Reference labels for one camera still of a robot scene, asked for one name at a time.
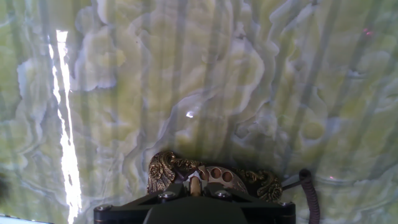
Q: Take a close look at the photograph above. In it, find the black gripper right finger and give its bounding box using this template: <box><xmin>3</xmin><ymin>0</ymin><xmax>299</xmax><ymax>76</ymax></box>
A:
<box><xmin>203</xmin><ymin>182</ymin><xmax>296</xmax><ymax>224</ymax></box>

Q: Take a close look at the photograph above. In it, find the brown coiled handset cord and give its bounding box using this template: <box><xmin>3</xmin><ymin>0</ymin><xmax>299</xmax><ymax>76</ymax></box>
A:
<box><xmin>282</xmin><ymin>168</ymin><xmax>321</xmax><ymax>224</ymax></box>

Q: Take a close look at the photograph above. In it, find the green marble pattern mat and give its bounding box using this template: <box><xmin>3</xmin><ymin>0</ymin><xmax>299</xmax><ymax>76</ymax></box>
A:
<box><xmin>0</xmin><ymin>0</ymin><xmax>398</xmax><ymax>224</ymax></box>

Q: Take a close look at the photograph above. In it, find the thin wooden stick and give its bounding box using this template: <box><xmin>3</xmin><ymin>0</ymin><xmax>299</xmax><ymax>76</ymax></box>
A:
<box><xmin>190</xmin><ymin>176</ymin><xmax>201</xmax><ymax>197</ymax></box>

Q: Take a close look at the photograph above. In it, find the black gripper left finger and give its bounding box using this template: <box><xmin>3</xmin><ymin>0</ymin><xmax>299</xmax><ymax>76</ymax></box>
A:
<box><xmin>94</xmin><ymin>182</ymin><xmax>190</xmax><ymax>224</ymax></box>

